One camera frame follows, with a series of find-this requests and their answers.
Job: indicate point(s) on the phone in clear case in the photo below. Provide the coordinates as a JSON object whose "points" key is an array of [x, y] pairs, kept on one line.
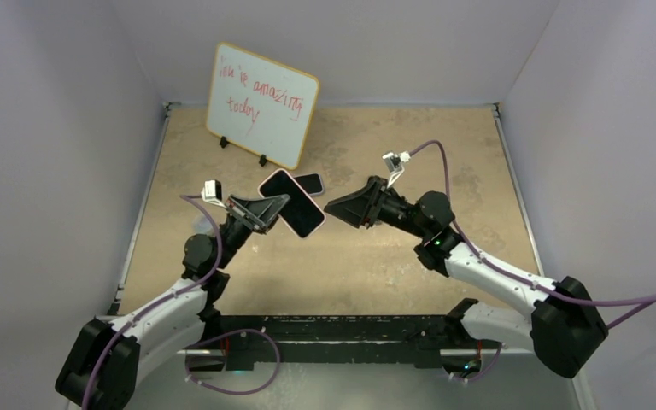
{"points": [[311, 183]]}

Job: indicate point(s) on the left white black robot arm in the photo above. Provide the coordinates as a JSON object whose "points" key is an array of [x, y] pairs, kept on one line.
{"points": [[110, 358]]}

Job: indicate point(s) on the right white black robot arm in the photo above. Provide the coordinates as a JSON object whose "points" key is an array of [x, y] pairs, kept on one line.
{"points": [[558, 321]]}

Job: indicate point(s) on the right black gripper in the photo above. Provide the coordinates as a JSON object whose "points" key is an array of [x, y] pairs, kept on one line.
{"points": [[362, 208]]}

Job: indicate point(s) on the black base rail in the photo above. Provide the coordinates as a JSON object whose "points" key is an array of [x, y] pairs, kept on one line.
{"points": [[422, 341]]}

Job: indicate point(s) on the pink phone case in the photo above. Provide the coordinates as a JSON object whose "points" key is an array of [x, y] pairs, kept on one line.
{"points": [[321, 219]]}

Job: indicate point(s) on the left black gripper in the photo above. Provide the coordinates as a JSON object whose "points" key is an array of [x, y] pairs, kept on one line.
{"points": [[256, 211]]}

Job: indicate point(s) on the white whiteboard with yellow frame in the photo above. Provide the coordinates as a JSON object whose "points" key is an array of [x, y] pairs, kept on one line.
{"points": [[260, 105]]}

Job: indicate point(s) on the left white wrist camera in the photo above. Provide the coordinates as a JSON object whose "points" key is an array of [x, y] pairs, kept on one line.
{"points": [[212, 192]]}

